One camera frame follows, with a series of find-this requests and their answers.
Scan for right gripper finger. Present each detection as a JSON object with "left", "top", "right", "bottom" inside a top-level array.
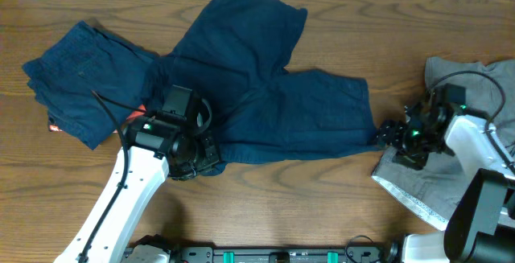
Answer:
[
  {"left": 377, "top": 132, "right": 397, "bottom": 149},
  {"left": 379, "top": 120, "right": 406, "bottom": 137}
]

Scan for navy blue shorts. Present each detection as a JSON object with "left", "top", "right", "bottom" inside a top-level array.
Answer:
[{"left": 142, "top": 0, "right": 377, "bottom": 175}]

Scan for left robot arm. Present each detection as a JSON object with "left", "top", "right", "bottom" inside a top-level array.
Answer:
[{"left": 56, "top": 112, "right": 220, "bottom": 263}]

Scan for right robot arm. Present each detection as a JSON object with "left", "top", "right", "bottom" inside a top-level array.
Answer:
[{"left": 373, "top": 103, "right": 514, "bottom": 262}]

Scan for red folded garment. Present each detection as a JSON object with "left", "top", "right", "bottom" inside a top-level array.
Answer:
[{"left": 48, "top": 104, "right": 148, "bottom": 134}]

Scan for grey shorts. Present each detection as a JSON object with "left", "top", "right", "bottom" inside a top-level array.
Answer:
[{"left": 372, "top": 57, "right": 514, "bottom": 231}]

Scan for folded navy shorts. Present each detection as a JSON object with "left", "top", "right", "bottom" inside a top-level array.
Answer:
[{"left": 23, "top": 21, "right": 158, "bottom": 150}]

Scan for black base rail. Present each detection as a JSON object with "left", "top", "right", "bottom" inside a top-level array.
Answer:
[{"left": 122, "top": 234, "right": 398, "bottom": 263}]

